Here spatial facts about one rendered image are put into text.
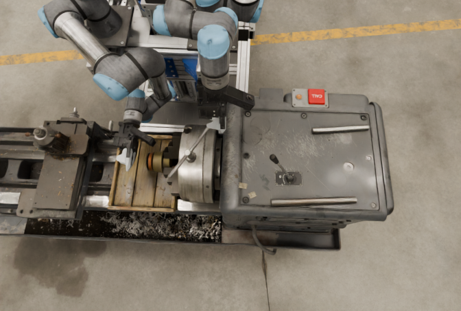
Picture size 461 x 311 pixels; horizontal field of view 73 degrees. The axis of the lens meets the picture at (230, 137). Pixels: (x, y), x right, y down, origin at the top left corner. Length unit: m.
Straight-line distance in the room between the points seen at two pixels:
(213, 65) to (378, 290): 2.05
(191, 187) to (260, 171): 0.26
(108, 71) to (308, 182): 0.77
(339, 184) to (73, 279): 1.97
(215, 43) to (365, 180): 0.71
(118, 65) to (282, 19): 2.14
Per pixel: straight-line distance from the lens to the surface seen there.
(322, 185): 1.12
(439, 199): 2.77
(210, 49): 0.76
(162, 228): 1.78
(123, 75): 1.12
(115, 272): 2.47
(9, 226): 2.18
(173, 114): 2.35
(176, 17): 0.88
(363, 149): 1.20
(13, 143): 1.91
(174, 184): 1.25
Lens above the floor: 2.32
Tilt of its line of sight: 70 degrees down
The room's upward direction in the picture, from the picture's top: 3 degrees counter-clockwise
